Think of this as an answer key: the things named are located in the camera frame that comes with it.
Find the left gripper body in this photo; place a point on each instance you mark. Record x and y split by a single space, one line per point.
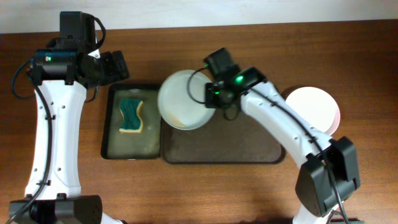
117 66

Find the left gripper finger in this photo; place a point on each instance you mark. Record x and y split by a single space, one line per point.
113 77
117 63

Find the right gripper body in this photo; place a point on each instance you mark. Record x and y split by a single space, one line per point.
217 98

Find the white plate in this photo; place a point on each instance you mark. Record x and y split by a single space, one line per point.
317 107
180 100

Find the green yellow sponge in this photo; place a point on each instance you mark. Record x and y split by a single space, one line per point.
130 109

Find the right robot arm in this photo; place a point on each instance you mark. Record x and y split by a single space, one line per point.
329 171

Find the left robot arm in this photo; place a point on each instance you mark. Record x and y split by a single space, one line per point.
61 74

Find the brown serving tray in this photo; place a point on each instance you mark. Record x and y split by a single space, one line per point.
219 141

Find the black water tray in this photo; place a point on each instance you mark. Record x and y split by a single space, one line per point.
132 146

